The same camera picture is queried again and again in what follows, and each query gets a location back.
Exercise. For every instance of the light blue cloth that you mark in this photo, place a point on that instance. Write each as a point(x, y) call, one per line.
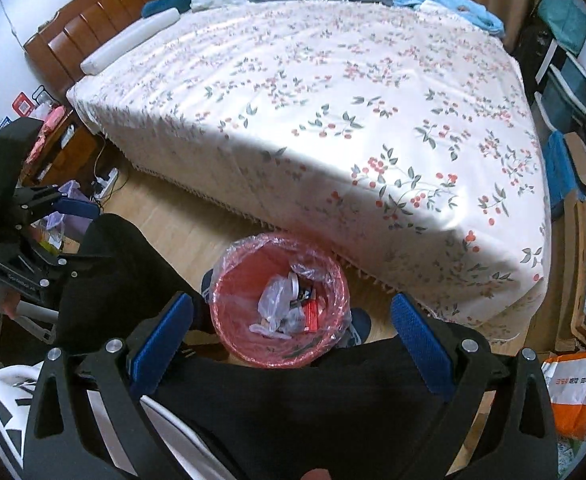
point(453, 7)

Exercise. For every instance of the pink item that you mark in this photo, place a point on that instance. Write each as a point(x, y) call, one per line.
point(48, 127)

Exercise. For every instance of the dark teal cloth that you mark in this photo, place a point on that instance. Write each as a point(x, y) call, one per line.
point(165, 5)

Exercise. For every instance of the clear plastic bag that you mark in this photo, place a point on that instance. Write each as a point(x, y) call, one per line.
point(275, 305)

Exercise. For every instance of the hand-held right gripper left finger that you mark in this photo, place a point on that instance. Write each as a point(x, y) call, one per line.
point(160, 345)

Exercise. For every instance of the wooden headboard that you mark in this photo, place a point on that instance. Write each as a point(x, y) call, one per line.
point(103, 10)

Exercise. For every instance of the white chair frame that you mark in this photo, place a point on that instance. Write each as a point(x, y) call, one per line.
point(35, 321)

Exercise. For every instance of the clear plastic bin liner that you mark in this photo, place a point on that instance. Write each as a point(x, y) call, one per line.
point(318, 262)

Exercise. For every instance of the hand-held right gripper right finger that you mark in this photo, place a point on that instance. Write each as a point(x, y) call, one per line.
point(423, 350)

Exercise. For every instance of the white power strip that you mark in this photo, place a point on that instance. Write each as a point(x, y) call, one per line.
point(105, 182)

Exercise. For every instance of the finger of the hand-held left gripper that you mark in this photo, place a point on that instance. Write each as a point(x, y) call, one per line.
point(78, 209)
point(55, 267)

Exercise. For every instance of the red plastic bin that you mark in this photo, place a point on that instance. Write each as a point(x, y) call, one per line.
point(233, 330)

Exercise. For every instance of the small black item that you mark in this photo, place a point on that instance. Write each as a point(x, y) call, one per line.
point(305, 296)

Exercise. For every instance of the wooden nightstand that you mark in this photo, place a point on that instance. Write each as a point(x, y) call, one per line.
point(68, 155)

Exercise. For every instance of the white printed shirt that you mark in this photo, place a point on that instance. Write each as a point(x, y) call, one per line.
point(3, 420)

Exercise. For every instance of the person's black pants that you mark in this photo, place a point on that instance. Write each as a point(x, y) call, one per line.
point(298, 410)

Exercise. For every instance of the purple plastic bag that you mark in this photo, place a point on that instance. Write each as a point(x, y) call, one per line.
point(65, 195)

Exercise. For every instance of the white bolster pillow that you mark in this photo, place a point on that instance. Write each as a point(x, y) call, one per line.
point(128, 42)

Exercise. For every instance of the black suitcase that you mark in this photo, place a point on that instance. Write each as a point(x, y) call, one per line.
point(533, 60)

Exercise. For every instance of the white round lid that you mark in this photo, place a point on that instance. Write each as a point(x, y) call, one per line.
point(293, 290)

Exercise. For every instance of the teal bag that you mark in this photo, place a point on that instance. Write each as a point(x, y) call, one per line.
point(568, 17)

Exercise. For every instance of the cardboard box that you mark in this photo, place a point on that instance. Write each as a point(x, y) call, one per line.
point(580, 270)

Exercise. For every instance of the floral bedspread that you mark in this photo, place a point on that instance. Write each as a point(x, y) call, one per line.
point(323, 110)

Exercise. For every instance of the orange white bag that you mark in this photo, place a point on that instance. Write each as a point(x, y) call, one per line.
point(580, 395)

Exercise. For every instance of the red white box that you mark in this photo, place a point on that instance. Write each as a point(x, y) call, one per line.
point(23, 103)

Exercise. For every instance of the blue grey sock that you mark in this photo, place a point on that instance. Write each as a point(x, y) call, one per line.
point(359, 327)

